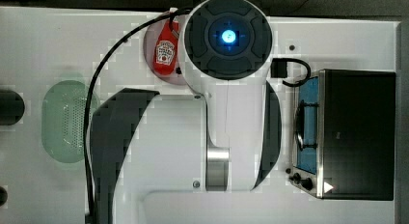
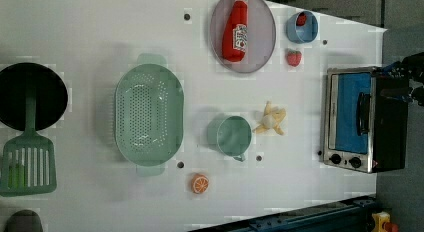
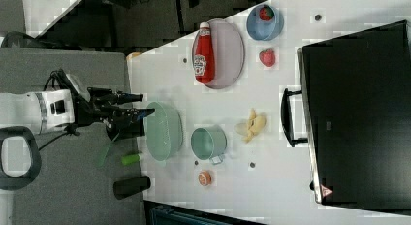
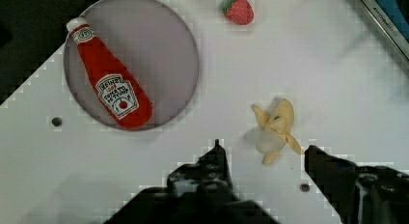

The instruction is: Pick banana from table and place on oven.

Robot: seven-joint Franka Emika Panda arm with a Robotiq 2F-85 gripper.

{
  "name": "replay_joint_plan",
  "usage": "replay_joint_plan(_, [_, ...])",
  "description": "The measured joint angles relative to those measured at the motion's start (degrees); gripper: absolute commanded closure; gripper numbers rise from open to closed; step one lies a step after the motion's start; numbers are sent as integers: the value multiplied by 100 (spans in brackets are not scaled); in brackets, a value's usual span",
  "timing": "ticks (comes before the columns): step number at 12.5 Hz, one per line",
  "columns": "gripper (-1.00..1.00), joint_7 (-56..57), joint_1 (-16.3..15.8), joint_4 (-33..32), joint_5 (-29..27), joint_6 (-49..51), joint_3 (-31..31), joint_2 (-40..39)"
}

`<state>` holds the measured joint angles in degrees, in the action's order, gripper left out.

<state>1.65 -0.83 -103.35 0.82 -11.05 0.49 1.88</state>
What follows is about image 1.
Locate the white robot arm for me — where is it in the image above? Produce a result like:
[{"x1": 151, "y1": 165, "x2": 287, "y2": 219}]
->
[{"x1": 88, "y1": 0, "x2": 281, "y2": 224}]

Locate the black toaster oven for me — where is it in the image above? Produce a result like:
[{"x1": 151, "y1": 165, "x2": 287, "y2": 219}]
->
[{"x1": 289, "y1": 70, "x2": 395, "y2": 201}]

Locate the purple round plate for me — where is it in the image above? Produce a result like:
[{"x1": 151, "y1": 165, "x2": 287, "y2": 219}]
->
[{"x1": 143, "y1": 19, "x2": 186, "y2": 86}]

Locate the red ketchup bottle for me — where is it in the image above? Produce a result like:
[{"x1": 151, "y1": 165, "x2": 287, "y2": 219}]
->
[{"x1": 153, "y1": 19, "x2": 178, "y2": 75}]

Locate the green perforated colander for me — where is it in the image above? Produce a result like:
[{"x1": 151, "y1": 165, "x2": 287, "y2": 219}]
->
[{"x1": 41, "y1": 80, "x2": 88, "y2": 163}]

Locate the black round pan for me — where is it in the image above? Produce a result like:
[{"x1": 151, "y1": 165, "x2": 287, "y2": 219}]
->
[{"x1": 0, "y1": 90, "x2": 25, "y2": 126}]

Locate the black camera mount with cable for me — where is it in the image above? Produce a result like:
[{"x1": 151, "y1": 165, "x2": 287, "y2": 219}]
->
[{"x1": 270, "y1": 58, "x2": 312, "y2": 88}]

